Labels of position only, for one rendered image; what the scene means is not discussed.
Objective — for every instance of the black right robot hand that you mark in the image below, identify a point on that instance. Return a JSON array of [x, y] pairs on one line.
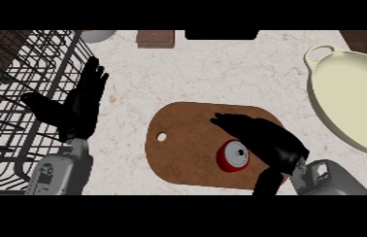
[[266, 140]]

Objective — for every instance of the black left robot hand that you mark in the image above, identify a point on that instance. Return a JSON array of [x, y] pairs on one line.
[[81, 105]]

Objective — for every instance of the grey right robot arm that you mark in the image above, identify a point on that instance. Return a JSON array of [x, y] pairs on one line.
[[321, 179]]

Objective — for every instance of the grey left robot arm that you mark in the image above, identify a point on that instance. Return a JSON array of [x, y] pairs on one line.
[[60, 172]]

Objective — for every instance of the brown wooden cutting board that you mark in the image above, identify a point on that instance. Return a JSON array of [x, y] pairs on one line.
[[190, 143]]

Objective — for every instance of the pale yellow pot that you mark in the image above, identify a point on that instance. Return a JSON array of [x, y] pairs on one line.
[[340, 95]]

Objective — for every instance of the grey round bowl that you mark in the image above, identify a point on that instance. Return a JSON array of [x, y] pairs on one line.
[[97, 35]]

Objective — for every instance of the brown wooden block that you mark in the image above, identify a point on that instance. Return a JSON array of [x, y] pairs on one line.
[[154, 38]]

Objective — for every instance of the black flat appliance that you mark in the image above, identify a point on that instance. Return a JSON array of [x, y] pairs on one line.
[[221, 34]]

